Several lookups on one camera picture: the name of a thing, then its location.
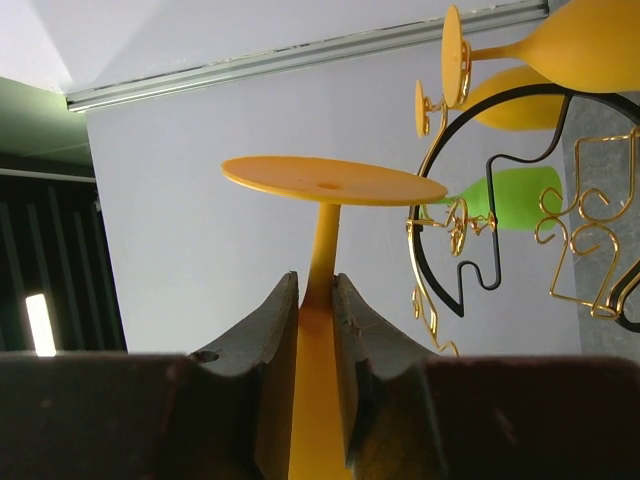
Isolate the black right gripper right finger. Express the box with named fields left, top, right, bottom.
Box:
left=332, top=274, right=639, bottom=479

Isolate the green plastic goblet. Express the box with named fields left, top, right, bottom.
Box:
left=438, top=166, right=562, bottom=231

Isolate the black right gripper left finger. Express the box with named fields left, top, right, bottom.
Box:
left=1, top=272, right=299, bottom=479

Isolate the orange plastic goblet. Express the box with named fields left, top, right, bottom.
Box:
left=222, top=156, right=447, bottom=479
left=414, top=66, right=563, bottom=138
left=441, top=0, right=639, bottom=107

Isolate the gold wire wine glass rack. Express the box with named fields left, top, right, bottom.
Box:
left=406, top=39, right=639, bottom=354

